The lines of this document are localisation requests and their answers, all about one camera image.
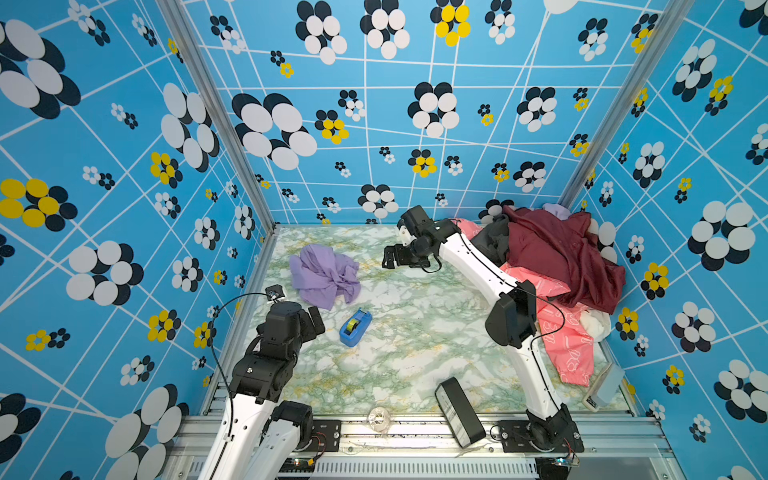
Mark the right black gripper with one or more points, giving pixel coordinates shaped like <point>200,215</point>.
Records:
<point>398,249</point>

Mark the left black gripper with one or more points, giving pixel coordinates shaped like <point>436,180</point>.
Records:
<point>310,331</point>

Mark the purple cloth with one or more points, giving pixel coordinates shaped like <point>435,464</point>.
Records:
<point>320,275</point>

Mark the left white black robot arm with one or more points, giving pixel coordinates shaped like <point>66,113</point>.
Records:
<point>259,429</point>

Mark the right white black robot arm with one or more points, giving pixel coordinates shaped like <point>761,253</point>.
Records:
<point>511,322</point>

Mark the dark grey cloth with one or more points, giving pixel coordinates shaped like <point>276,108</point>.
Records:
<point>493,240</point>

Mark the maroon cloth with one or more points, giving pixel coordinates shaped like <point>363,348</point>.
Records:
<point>566,251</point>

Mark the light lavender cloth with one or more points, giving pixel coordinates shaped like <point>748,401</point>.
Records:
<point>559,211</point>

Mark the pink printed cloth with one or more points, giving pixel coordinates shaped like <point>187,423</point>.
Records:
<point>571,350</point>

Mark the blue tape dispenser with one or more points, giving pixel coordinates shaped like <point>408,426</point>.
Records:
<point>355,327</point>

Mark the clear round lens knob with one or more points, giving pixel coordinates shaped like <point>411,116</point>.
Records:
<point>379,419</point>

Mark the black rectangular light panel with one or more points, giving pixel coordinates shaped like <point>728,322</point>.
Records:
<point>459,414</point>

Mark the grey small box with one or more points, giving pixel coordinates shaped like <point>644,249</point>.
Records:
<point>601,392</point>

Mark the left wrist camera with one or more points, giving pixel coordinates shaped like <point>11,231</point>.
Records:
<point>274,292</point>

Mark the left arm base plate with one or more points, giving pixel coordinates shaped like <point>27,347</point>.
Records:
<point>318,435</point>

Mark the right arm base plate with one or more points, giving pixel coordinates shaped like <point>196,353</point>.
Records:
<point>559,435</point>

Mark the aluminium front rail frame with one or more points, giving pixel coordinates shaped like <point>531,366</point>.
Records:
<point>616,446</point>

